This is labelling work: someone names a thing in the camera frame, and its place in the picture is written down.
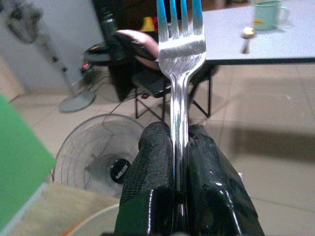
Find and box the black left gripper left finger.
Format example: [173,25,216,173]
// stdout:
[113,121,178,236]

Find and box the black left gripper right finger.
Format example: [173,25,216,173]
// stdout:
[184,124,265,236]

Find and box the silver metal fork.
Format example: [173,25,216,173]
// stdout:
[156,0,206,236]

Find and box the white floor fan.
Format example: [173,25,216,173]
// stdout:
[51,113,146,199]

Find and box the white plate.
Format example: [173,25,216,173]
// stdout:
[55,203,121,236]

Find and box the black folding chair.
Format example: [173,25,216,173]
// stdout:
[131,65,213,122]

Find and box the beige place mat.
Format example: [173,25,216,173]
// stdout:
[8,182,121,236]

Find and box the green board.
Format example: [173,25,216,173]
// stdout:
[0,90,57,229]

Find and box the pink and black cushion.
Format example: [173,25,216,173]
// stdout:
[115,29,160,70]

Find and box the black round device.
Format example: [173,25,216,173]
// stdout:
[83,41,116,65]

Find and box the grey standing fan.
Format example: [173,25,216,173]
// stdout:
[4,2,96,114]

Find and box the small wooden-topped pepper shaker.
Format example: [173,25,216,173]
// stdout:
[240,26,256,55]

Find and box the grey table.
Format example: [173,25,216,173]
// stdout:
[200,2,315,66]

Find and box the yellow cone-shaped object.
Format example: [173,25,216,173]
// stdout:
[139,16,156,32]

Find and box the light green enamel mug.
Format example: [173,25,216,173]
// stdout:
[251,0,290,31]

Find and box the black power cable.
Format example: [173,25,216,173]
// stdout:
[81,73,153,128]

